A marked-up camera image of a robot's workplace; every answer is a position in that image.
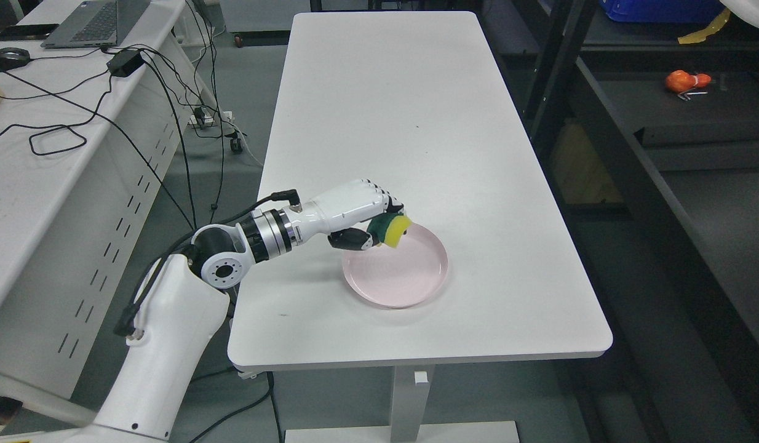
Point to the blue plastic bin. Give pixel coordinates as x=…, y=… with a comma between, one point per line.
x=662, y=11

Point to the orange toy on shelf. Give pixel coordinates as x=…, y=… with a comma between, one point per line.
x=681, y=81

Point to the black metal shelf rack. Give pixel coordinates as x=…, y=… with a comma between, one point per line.
x=661, y=192

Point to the black smartphone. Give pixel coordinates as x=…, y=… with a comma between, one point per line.
x=32, y=32

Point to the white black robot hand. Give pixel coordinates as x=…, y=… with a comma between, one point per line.
x=342, y=213

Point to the white table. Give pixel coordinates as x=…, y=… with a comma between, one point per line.
x=415, y=102

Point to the white perforated side desk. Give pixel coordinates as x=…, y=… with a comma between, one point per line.
x=81, y=161

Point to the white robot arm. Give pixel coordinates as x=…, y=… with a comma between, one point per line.
x=177, y=308

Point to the black round mouse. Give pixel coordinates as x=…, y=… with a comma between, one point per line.
x=13, y=57

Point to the black power adapter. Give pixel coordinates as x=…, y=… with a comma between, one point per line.
x=124, y=63

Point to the grey laptop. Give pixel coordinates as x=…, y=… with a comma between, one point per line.
x=96, y=24

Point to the pink round plate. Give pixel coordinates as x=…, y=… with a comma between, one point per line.
x=408, y=275

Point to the green yellow sponge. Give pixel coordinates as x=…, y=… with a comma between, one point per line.
x=389, y=228

